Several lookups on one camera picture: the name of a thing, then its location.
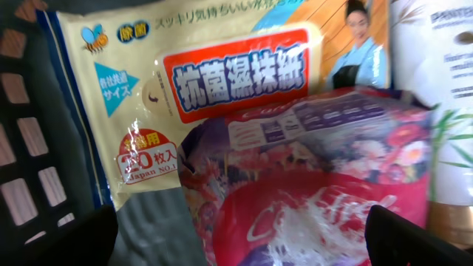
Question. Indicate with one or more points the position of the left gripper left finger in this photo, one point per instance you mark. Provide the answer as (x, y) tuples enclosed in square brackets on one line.
[(88, 242)]

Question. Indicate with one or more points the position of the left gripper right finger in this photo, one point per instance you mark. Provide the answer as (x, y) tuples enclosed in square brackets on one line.
[(395, 241)]

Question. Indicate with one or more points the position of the red purple pad pack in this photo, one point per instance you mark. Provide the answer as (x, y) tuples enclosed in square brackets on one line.
[(293, 183)]

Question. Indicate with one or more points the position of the white cream tube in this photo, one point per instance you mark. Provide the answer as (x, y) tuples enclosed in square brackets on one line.
[(431, 49)]

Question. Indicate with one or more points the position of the grey plastic shopping basket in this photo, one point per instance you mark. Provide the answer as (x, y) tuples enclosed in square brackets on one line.
[(46, 173)]

